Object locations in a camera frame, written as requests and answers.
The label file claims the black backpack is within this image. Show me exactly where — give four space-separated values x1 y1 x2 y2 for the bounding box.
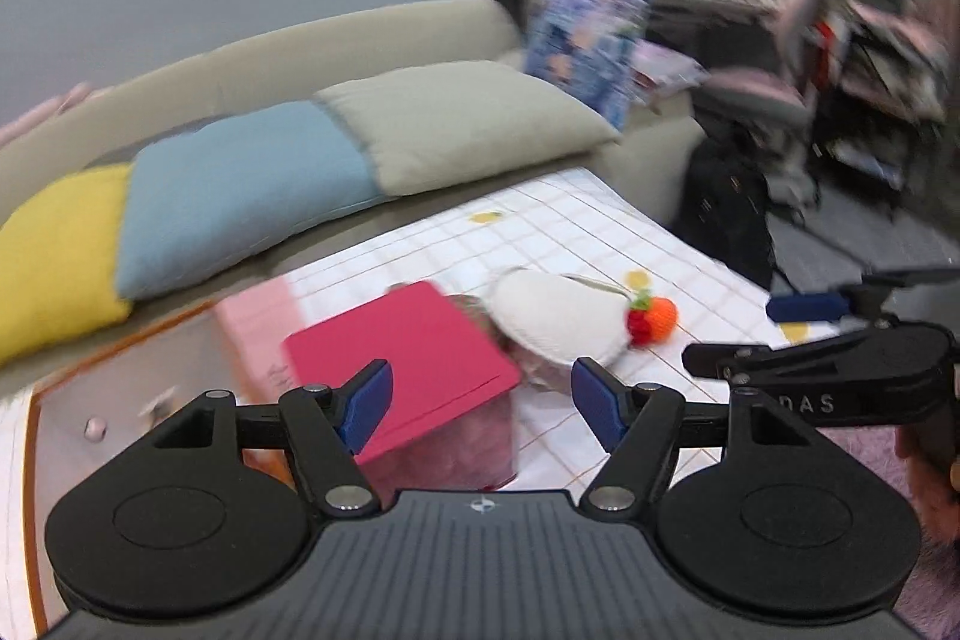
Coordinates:
679 137 777 292

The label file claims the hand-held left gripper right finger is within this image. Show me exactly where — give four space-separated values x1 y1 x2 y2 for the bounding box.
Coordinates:
571 356 818 517

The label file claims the cluttered rack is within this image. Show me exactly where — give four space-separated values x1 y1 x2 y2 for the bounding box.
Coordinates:
810 0 953 214

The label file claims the pink plush toy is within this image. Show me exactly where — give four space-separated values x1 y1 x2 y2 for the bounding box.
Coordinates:
0 81 98 142

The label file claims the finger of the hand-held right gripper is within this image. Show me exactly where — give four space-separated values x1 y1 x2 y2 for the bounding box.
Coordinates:
765 267 960 323
682 325 886 386

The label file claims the crochet orange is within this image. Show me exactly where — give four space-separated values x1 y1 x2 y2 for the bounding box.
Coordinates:
643 297 680 341

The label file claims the person's right hand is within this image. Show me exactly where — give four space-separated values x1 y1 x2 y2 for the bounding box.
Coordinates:
894 422 960 525

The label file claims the light blue pillow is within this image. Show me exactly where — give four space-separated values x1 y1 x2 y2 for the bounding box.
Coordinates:
116 100 398 300

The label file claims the crochet strawberry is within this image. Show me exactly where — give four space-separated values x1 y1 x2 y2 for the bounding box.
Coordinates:
626 291 653 348

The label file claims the checked fruit-print tablecloth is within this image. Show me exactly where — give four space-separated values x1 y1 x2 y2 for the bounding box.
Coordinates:
0 169 848 506

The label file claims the yellow pillow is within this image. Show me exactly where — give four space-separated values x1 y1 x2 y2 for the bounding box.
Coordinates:
0 164 136 363

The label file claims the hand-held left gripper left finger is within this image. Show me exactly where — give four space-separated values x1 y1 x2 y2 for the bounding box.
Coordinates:
146 359 395 517

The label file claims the pink chair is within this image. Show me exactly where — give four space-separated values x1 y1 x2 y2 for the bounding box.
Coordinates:
705 0 826 221

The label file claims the grey-green pillow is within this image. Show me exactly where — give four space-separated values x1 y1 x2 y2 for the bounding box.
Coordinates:
313 61 622 196

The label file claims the white desk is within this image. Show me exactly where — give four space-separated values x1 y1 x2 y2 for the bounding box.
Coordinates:
469 0 788 64

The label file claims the orange box with white inside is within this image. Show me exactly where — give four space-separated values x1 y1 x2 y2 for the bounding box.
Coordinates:
22 299 301 640

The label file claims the red cube box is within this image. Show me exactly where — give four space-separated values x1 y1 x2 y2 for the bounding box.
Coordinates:
281 280 524 510

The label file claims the beige sofa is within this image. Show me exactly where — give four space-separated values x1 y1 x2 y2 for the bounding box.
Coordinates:
0 0 706 386

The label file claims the pink folder stack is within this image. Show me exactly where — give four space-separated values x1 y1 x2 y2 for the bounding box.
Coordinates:
634 44 710 94

